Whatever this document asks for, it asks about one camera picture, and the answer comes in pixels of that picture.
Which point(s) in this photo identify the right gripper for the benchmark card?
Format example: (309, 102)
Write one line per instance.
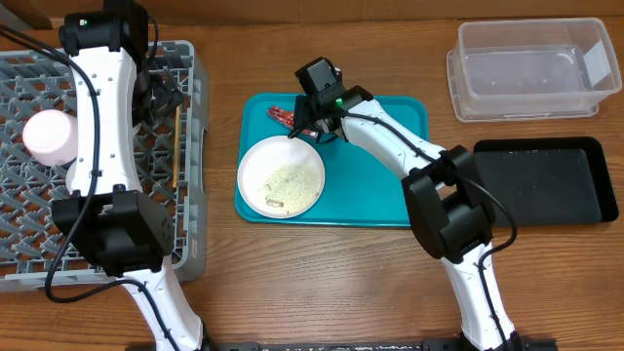
(302, 115)

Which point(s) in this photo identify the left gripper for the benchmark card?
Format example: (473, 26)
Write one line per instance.
(172, 96)

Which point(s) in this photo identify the wooden chopstick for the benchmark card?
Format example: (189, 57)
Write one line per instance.
(176, 147)

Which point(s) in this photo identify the red snack wrapper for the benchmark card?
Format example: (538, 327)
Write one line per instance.
(285, 118)

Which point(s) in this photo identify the pink white bowl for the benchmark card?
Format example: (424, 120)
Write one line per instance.
(51, 137)

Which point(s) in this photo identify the grey green bowl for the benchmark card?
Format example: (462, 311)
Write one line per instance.
(69, 177)

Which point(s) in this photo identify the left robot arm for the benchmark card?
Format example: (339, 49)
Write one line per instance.
(107, 217)

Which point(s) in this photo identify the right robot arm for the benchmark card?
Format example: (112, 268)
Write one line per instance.
(450, 212)

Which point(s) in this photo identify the large white round plate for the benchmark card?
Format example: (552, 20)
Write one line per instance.
(268, 155)

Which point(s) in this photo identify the grey plastic dish rack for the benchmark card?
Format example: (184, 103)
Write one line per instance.
(29, 239)

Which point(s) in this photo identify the pile of rice grains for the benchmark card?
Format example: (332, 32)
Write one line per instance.
(292, 189)

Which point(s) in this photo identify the teal serving tray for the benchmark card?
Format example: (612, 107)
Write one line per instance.
(358, 191)

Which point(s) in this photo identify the cardboard backdrop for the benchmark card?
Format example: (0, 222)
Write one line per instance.
(218, 12)

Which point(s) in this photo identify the clear plastic bin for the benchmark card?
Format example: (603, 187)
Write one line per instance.
(531, 69)

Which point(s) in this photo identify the black rectangular tray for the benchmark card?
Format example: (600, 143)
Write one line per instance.
(549, 181)

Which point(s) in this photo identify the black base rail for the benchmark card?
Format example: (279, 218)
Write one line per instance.
(431, 344)

